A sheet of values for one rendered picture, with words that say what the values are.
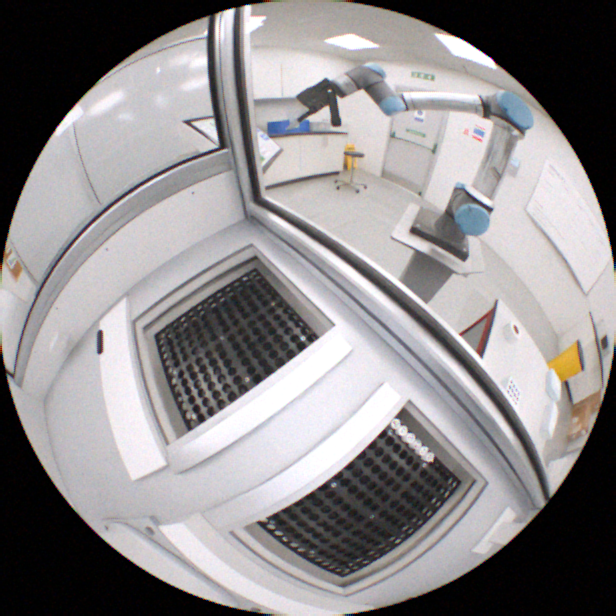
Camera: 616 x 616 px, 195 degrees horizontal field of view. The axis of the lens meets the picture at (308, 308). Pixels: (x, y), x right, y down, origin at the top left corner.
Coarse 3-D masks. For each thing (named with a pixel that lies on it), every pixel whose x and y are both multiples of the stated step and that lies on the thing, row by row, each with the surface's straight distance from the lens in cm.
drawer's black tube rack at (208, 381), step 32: (224, 288) 33; (256, 288) 30; (224, 320) 29; (256, 320) 27; (160, 352) 33; (192, 352) 30; (224, 352) 27; (256, 352) 28; (288, 352) 28; (192, 384) 28; (224, 384) 25; (256, 384) 24; (192, 416) 27
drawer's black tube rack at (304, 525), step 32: (384, 448) 25; (352, 480) 25; (384, 480) 26; (416, 480) 29; (288, 512) 27; (320, 512) 26; (352, 512) 31; (384, 512) 32; (416, 512) 31; (288, 544) 30; (320, 544) 30; (352, 544) 35
